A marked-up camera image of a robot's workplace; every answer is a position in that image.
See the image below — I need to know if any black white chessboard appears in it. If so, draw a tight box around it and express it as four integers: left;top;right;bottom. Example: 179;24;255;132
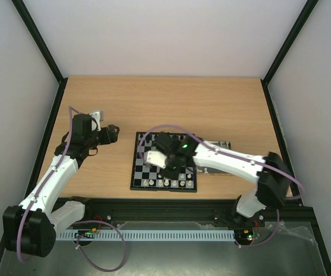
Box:
130;132;197;193

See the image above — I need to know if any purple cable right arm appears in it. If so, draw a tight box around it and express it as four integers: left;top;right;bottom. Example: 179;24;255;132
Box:
136;124;304;202

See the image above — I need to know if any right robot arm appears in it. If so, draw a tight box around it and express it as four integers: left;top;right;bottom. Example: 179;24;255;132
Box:
144;132;290;225

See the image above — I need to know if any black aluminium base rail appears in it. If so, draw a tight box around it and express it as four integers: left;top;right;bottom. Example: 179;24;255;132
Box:
84;199;264;228

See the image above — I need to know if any black frame post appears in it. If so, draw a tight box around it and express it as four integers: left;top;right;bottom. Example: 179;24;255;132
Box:
262;0;319;85
11;0;64;84

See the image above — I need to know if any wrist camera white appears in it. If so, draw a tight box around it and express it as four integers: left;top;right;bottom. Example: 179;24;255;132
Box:
144;150;167;168
89;110;104;131

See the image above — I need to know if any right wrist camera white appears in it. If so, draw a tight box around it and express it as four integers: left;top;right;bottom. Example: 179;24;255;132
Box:
144;150;167;168

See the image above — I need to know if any metal tray wooden rim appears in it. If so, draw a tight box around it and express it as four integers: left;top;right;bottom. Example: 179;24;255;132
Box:
196;140;232;175

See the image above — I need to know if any purple cable floor loop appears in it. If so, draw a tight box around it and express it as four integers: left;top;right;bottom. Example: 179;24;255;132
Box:
75;220;129;273

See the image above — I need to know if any black frame post left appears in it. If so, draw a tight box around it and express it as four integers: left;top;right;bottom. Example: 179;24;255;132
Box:
11;0;64;84

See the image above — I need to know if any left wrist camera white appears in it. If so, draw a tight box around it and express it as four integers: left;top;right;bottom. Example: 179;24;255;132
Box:
89;110;104;131

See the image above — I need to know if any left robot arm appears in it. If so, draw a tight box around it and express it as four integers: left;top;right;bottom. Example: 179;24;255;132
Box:
2;110;120;258

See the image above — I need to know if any black frame post right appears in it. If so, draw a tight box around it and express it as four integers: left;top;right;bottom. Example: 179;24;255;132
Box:
262;0;319;85

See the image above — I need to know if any white slotted cable duct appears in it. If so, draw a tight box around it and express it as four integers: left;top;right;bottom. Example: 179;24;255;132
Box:
56;229;235;242

